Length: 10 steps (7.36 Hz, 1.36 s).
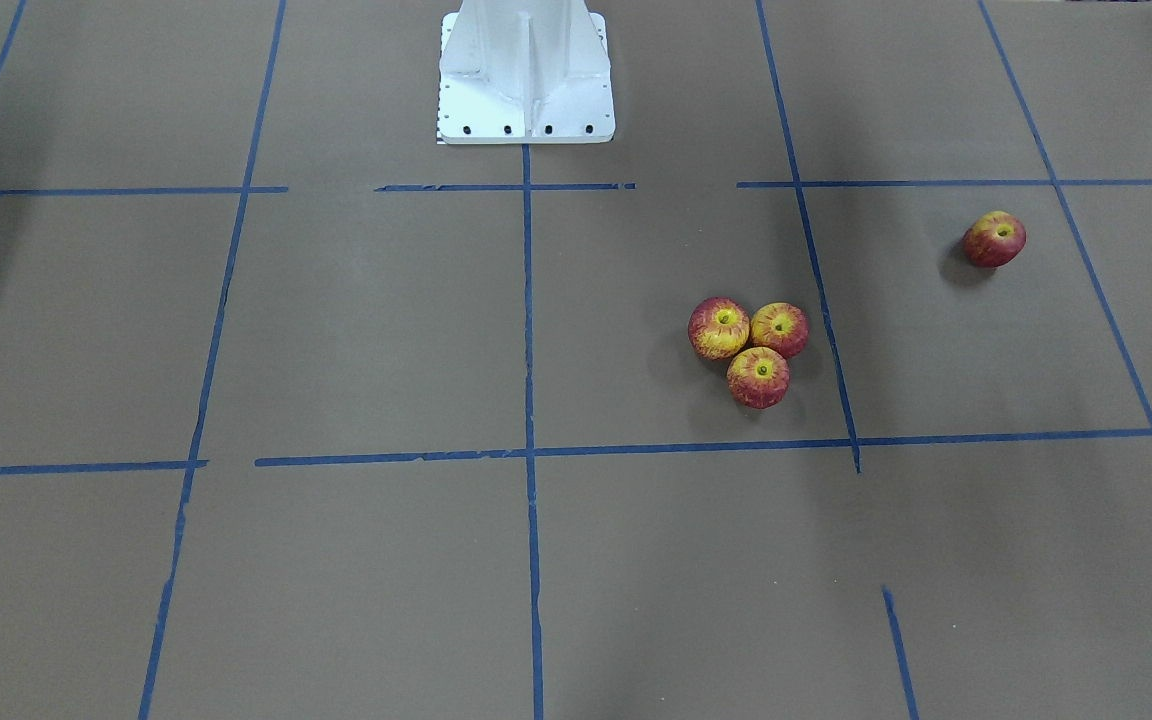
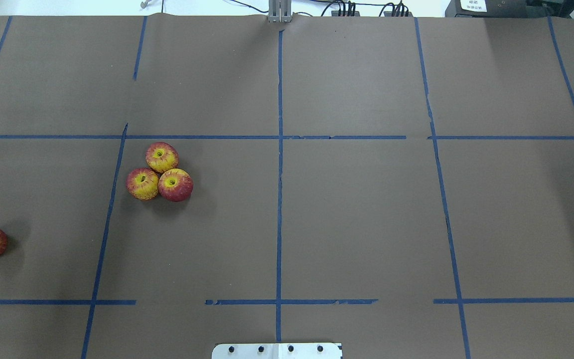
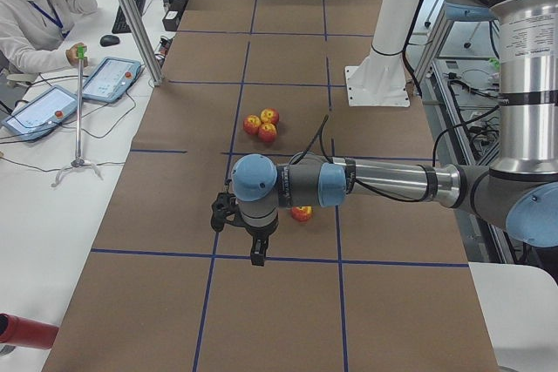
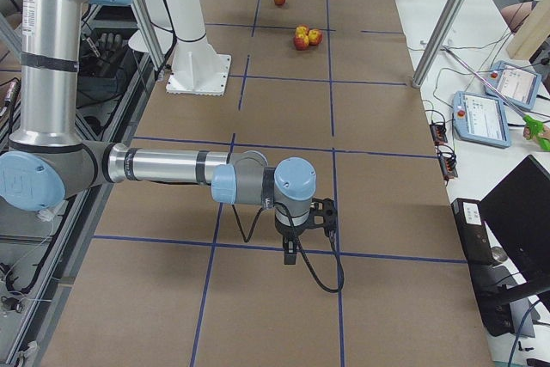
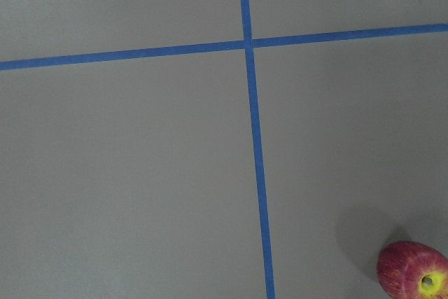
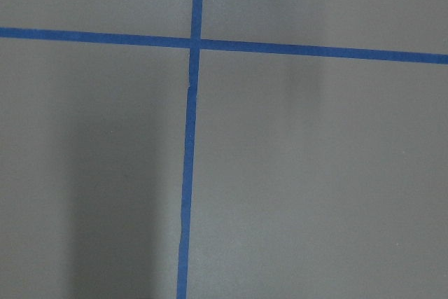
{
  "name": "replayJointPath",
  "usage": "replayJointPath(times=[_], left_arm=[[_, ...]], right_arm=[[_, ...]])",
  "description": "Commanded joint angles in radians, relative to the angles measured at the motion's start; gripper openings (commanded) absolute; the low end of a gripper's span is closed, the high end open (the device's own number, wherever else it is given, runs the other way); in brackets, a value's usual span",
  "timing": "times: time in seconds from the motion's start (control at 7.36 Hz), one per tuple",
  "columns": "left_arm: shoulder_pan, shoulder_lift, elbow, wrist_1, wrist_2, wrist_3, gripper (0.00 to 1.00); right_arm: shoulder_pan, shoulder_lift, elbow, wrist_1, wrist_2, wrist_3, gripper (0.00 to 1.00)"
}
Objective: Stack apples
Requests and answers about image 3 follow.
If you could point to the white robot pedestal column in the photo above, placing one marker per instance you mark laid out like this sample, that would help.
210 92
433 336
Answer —
380 79

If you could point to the near teach pendant tablet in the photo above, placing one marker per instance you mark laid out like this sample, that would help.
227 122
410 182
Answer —
43 114

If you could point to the black computer mouse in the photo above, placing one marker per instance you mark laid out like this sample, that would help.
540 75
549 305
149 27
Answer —
109 40

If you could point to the red yellow apple front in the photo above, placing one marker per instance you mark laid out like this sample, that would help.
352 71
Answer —
267 133

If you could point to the aluminium frame post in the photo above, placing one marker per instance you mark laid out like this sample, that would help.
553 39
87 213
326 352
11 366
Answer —
141 40

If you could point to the red cylinder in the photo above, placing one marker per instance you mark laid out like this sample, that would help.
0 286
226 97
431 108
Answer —
23 332

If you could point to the brown paper table mat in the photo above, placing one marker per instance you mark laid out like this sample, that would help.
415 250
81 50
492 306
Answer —
372 285

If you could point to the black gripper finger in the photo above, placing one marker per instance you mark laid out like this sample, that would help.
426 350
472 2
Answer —
261 249
254 252

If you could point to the far teach pendant tablet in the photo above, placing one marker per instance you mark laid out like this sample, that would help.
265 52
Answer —
111 79

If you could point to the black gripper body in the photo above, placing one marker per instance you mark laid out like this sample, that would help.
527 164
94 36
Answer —
260 233

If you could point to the metal stand with green clip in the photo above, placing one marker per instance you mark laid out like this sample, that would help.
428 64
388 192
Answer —
79 162

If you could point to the black device box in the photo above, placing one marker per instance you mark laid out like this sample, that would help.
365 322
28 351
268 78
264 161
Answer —
171 20

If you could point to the red yellow apple back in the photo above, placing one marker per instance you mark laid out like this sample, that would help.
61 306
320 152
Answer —
269 115

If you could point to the red yellow apple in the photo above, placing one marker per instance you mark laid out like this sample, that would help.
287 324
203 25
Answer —
267 133
251 124
301 213
269 115

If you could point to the white chair back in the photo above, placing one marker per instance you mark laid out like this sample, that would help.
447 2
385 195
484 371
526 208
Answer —
519 304

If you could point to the seated person in white hoodie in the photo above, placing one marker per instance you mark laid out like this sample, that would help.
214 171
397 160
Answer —
32 32

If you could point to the teach pendant tablet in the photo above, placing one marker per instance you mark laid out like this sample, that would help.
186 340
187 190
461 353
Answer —
43 114
111 79

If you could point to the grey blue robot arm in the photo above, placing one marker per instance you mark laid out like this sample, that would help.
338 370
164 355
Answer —
516 193

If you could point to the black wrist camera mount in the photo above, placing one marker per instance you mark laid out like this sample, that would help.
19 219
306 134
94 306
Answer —
225 211

